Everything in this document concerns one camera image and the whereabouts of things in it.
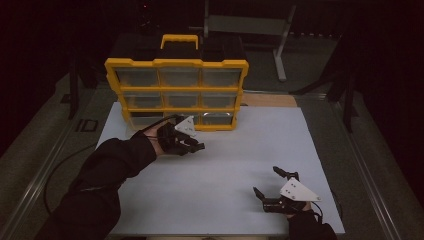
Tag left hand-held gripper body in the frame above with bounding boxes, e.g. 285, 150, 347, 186
156, 114, 198, 157

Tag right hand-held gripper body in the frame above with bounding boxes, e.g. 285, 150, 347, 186
263, 171, 323, 215

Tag yellow black drawer organizer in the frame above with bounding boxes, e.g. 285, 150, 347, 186
104, 33, 250, 132

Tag person's left hand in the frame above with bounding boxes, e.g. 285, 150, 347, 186
142, 121, 174, 158

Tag person's right hand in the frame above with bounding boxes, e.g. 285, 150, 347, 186
286, 201, 313, 220

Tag wooden board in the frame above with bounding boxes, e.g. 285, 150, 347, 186
241, 93, 298, 108

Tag black angled stand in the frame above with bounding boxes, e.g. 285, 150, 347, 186
289, 66, 360, 134

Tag black upright stand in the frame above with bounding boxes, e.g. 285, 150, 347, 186
68, 59, 82, 120

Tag grey metal stand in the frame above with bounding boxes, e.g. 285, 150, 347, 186
189, 0, 298, 83

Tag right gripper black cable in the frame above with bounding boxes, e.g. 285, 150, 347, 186
311, 199, 325, 223

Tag aluminium rail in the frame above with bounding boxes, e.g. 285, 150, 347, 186
328, 99, 403, 240
0, 89, 111, 240

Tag black rectangular floor frame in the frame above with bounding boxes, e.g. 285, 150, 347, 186
75, 119, 100, 133

